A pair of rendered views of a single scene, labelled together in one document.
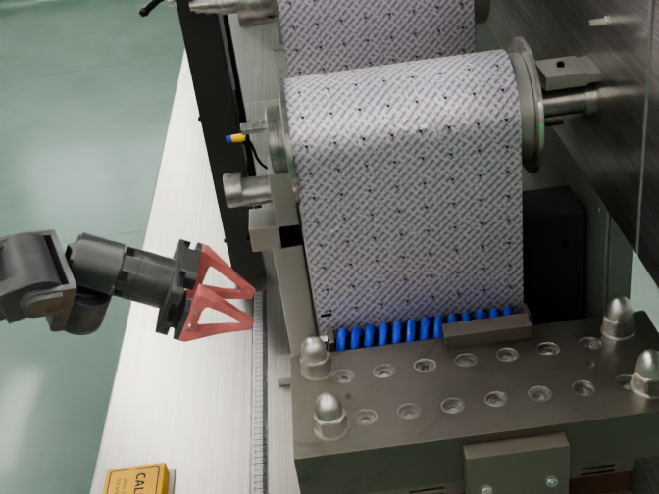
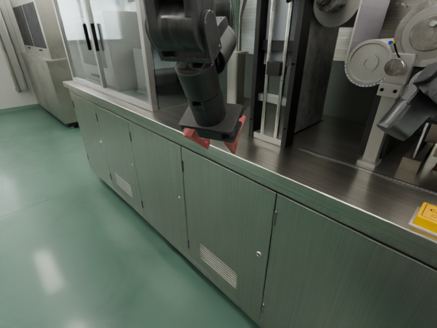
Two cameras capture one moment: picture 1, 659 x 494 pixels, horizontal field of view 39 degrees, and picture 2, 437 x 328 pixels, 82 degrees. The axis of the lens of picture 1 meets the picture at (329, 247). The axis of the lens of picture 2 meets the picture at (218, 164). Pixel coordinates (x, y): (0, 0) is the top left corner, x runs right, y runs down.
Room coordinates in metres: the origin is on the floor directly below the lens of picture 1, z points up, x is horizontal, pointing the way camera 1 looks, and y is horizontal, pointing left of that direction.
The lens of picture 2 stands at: (0.80, 0.86, 1.26)
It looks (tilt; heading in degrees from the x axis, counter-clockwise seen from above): 28 degrees down; 315
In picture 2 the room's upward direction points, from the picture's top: straight up
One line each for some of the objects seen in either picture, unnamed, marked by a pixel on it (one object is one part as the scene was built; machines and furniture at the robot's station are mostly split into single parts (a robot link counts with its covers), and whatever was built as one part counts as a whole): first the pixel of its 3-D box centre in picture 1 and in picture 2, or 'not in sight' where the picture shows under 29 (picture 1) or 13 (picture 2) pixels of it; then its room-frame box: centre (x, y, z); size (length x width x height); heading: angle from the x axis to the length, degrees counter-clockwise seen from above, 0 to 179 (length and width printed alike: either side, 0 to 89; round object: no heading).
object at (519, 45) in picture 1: (525, 106); not in sight; (0.92, -0.23, 1.25); 0.15 x 0.01 x 0.15; 179
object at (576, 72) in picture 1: (566, 70); not in sight; (0.92, -0.28, 1.28); 0.06 x 0.05 x 0.02; 89
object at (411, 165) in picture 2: not in sight; (420, 150); (0.86, -0.10, 0.92); 0.28 x 0.04 x 0.04; 89
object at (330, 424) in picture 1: (329, 412); not in sight; (0.70, 0.02, 1.05); 0.04 x 0.04 x 0.04
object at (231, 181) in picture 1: (233, 189); (395, 67); (0.96, 0.10, 1.18); 0.04 x 0.02 x 0.04; 179
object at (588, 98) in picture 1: (560, 100); not in sight; (0.92, -0.27, 1.25); 0.07 x 0.04 x 0.04; 89
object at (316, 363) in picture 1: (314, 354); not in sight; (0.79, 0.03, 1.05); 0.04 x 0.04 x 0.04
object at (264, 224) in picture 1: (281, 275); (383, 114); (0.96, 0.06, 1.05); 0.06 x 0.05 x 0.31; 89
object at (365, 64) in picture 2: not in sight; (382, 59); (1.04, -0.10, 1.17); 0.26 x 0.12 x 0.12; 89
